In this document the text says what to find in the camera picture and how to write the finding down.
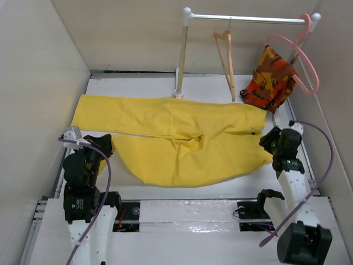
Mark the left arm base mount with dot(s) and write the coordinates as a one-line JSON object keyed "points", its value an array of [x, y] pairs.
{"points": [[128, 217]]}

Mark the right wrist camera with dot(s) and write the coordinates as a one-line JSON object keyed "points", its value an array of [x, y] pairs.
{"points": [[298, 127]]}

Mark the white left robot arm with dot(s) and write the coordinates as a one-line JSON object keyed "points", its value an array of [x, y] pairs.
{"points": [[90, 214]]}

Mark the orange camouflage trousers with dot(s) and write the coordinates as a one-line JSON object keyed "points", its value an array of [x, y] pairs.
{"points": [[272, 82]]}

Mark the pink plastic hanger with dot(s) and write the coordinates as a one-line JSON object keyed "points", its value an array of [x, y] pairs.
{"points": [[310, 22]]}

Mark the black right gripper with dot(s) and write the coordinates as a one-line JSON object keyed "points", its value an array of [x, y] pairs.
{"points": [[265, 140]]}

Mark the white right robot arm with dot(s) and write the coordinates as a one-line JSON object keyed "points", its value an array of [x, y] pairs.
{"points": [[301, 238]]}

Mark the wooden hanger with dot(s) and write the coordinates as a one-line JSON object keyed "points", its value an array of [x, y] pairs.
{"points": [[227, 66]]}

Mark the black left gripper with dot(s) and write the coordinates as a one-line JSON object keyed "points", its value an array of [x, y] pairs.
{"points": [[103, 142]]}

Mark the yellow trousers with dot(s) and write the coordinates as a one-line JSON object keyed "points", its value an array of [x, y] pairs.
{"points": [[171, 142]]}

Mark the white clothes rack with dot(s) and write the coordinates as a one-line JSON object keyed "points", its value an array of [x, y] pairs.
{"points": [[188, 15]]}

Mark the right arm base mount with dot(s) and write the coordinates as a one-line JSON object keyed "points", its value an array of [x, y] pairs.
{"points": [[252, 219]]}

